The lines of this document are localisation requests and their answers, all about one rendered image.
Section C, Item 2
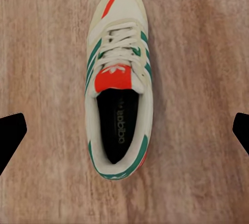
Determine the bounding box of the gym shoe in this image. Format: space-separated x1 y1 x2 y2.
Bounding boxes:
85 0 154 180

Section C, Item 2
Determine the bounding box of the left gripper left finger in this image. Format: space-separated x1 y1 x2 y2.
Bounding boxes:
0 113 27 175

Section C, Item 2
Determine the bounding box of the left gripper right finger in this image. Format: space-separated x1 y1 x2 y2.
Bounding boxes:
232 112 249 155

